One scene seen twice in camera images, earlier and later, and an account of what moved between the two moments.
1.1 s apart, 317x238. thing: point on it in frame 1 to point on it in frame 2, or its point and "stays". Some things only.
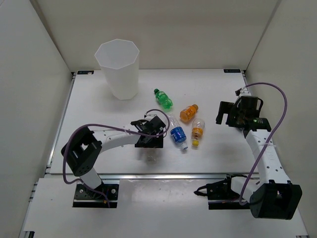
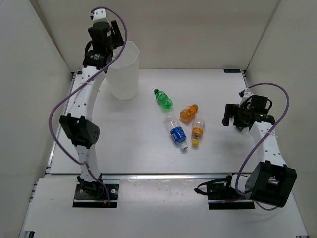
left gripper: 142,144 to 118,40
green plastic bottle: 164,100 stays
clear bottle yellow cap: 198,125 stays
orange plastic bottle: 188,113 stays
